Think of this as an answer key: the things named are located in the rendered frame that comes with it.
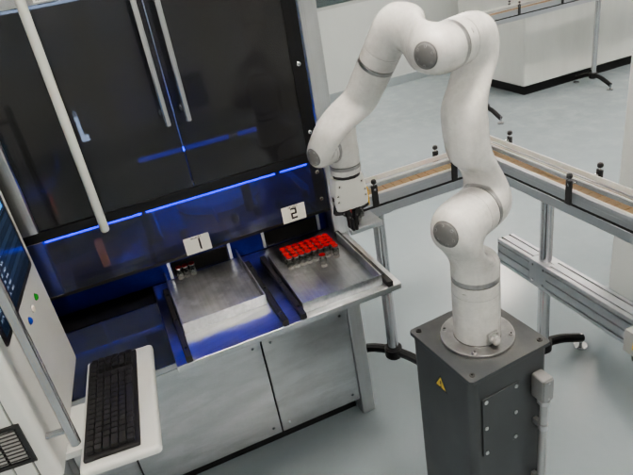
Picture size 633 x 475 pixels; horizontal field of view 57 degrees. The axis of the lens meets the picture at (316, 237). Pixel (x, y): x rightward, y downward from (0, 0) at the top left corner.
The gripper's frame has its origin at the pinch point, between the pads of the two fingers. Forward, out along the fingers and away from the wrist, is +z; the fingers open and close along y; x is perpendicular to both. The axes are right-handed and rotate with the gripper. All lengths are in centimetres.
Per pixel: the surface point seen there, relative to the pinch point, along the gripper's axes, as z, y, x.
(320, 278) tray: 22.1, 8.9, -11.9
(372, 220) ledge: 22.3, -23.1, -37.5
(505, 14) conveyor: 19, -294, -304
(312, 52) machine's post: -42, -9, -35
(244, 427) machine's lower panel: 91, 43, -35
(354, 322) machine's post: 62, -9, -35
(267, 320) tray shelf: 22.3, 30.7, -0.5
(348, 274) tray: 22.1, 0.7, -8.6
